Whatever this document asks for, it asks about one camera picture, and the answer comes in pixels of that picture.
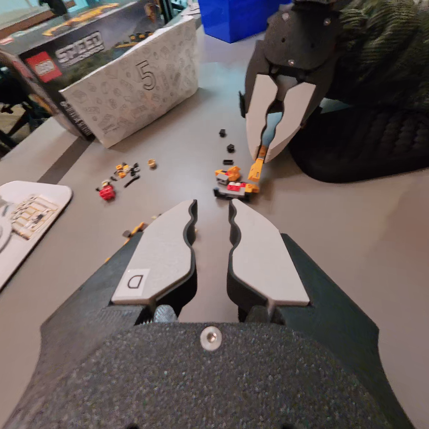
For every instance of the white book stand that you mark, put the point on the white book stand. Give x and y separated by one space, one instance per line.
50 192

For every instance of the black toy car box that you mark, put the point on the black toy car box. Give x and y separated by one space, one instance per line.
67 47

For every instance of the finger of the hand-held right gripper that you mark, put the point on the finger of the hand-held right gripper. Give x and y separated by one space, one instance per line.
259 100
295 110

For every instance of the yellow toy brick car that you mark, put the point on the yellow toy brick car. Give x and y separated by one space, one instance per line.
137 229

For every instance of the black toy wrench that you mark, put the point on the black toy wrench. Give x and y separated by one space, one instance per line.
131 182

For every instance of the tan round toy piece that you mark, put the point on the tan round toy piece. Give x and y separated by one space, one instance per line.
152 163

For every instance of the toy car section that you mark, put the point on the toy car section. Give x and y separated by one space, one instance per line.
234 187

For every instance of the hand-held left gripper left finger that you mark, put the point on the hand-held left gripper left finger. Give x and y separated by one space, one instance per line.
161 261

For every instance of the black office chair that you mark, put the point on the black office chair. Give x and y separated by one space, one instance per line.
13 87

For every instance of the yellow toy wedge piece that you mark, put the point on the yellow toy wedge piece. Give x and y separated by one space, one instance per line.
256 171

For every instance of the clear sticker sheet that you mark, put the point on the clear sticker sheet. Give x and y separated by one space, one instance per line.
33 214

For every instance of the red toy minifigure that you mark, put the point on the red toy minifigure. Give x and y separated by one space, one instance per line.
107 193

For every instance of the white printed paper bag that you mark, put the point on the white printed paper bag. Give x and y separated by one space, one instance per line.
127 100

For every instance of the blue plastic bin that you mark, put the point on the blue plastic bin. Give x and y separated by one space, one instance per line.
234 16

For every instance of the pile of small toy bricks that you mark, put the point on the pile of small toy bricks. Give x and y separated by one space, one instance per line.
122 169

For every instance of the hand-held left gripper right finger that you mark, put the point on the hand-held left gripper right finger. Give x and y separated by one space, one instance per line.
264 264

